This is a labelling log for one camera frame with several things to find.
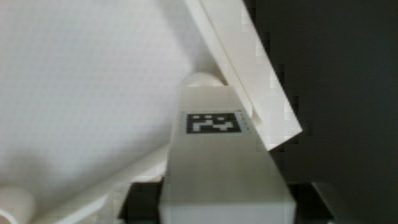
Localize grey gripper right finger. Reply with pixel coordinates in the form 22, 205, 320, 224
288, 182, 350, 224

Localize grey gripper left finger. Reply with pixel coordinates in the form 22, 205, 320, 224
119, 182, 162, 224

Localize white desk leg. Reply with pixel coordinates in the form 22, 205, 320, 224
160, 72, 297, 224

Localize white desk top tray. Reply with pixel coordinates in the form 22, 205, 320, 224
0, 0, 303, 224

